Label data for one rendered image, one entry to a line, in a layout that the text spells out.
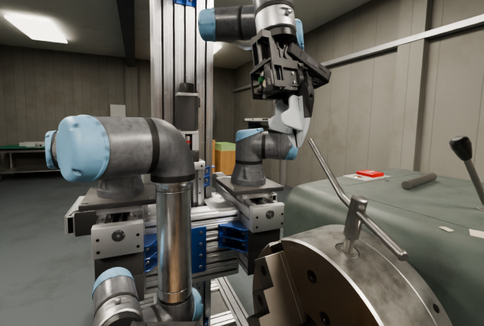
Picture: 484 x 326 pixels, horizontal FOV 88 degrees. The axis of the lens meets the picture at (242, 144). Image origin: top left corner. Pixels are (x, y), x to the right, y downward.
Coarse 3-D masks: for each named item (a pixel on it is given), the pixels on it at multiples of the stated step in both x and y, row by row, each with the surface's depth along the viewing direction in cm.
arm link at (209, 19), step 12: (204, 12) 59; (216, 12) 58; (228, 12) 58; (240, 12) 57; (204, 24) 59; (216, 24) 59; (228, 24) 58; (240, 24) 58; (204, 36) 61; (216, 36) 61; (228, 36) 60; (240, 36) 60
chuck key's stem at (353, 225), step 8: (352, 200) 36; (360, 200) 35; (352, 208) 36; (360, 208) 35; (352, 216) 36; (352, 224) 36; (360, 224) 36; (344, 232) 37; (352, 232) 36; (344, 240) 37; (352, 240) 37; (344, 248) 37; (352, 248) 37
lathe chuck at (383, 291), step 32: (288, 256) 42; (320, 256) 36; (256, 288) 51; (320, 288) 37; (352, 288) 32; (384, 288) 33; (320, 320) 37; (352, 320) 32; (384, 320) 29; (416, 320) 31
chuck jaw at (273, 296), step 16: (272, 256) 42; (272, 272) 41; (288, 272) 42; (272, 288) 39; (288, 288) 40; (256, 304) 40; (272, 304) 38; (288, 304) 39; (256, 320) 37; (272, 320) 37; (288, 320) 38; (304, 320) 39
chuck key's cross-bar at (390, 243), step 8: (312, 144) 55; (320, 152) 52; (320, 160) 50; (328, 168) 47; (328, 176) 45; (336, 184) 43; (336, 192) 42; (344, 200) 39; (360, 216) 34; (368, 216) 34; (368, 224) 32; (376, 224) 32; (376, 232) 31; (384, 232) 30; (384, 240) 29; (392, 240) 28; (392, 248) 28; (400, 248) 27; (400, 256) 27; (408, 256) 27
